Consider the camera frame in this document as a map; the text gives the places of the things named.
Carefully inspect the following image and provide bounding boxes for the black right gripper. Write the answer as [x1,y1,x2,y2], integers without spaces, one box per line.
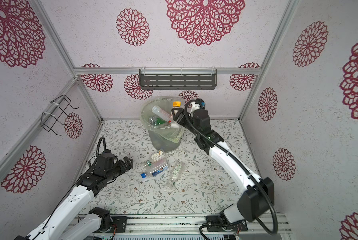
[173,107,202,141]

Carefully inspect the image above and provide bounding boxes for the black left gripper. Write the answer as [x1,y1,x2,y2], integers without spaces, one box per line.
[106,155,133,182]

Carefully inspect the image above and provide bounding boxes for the clear bluish water bottle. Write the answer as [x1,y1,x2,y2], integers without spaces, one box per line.
[149,116,159,126]

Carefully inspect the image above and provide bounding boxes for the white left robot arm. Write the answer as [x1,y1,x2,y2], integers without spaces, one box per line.
[16,136,134,240]

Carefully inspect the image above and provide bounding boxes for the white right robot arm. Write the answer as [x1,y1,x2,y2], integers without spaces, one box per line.
[172,103,278,232]

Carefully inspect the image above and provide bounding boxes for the green plastic bin liner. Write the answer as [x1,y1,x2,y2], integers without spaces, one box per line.
[140,96,185,143]

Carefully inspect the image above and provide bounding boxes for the grey mesh waste bin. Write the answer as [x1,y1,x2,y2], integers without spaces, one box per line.
[140,97,188,153]

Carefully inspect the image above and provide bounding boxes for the crushed clear bottle blue cap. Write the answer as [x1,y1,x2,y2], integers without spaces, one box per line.
[141,159,169,179]

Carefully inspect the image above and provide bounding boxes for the small bottle green cap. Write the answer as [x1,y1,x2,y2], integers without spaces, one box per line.
[145,150,165,167]

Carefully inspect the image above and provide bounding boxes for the clear bottle green label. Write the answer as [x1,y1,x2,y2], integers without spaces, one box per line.
[166,162,186,190]

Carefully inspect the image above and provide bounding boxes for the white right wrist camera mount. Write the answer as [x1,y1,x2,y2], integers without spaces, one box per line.
[190,100,206,117]

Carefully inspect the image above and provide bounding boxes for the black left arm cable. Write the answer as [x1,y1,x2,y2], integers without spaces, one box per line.
[40,136,107,232]

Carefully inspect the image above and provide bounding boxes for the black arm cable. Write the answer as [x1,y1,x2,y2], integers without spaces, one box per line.
[183,98,279,240]
[40,136,107,232]

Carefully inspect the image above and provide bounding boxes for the dark grey wall shelf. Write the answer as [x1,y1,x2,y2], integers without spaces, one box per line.
[139,68,218,90]

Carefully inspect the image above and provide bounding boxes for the black wire wall rack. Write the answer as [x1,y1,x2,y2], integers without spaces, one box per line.
[40,94,79,136]

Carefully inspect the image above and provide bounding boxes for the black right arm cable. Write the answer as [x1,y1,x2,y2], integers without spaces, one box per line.
[183,98,279,240]

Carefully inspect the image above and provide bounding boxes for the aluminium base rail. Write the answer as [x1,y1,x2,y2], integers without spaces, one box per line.
[67,212,292,238]

